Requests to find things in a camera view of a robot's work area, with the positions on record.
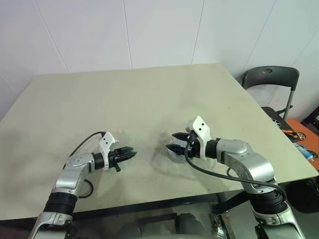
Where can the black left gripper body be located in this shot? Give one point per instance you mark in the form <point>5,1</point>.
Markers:
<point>115,158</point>

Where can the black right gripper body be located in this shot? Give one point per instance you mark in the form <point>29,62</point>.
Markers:
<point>194,149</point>

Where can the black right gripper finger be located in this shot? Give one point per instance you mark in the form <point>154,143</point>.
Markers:
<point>177,149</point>
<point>182,137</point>

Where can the motor housing with copper windings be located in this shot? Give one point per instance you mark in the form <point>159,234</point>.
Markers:
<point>178,159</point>

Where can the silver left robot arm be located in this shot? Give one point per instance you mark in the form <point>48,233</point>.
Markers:
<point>67,179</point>

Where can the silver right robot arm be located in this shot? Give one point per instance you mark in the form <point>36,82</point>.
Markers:
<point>249,161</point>

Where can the spoked wheel on chair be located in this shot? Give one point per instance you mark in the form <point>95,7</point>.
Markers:
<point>276,123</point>

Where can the dark rounded shape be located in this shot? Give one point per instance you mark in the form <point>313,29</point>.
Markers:
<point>189,222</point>

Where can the dark folding chair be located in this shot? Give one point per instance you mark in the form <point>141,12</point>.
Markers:
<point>269,77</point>

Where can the orange box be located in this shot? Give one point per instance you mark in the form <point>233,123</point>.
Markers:
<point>296,125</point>

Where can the small black wheel part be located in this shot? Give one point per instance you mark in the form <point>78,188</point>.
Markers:
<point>300,136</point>

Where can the blue bottle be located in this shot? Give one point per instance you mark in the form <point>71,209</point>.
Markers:
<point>307,152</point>

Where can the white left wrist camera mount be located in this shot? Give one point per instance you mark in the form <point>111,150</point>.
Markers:
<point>106,142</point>

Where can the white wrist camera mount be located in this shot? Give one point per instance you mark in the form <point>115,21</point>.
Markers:
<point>106,142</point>
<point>200,128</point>

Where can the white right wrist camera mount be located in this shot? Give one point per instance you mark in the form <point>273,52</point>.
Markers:
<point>200,128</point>

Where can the black table frame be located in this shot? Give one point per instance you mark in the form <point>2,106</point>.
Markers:
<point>149,206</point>

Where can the rusty metal bracket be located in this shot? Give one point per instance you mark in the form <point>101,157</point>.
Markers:
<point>221,229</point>

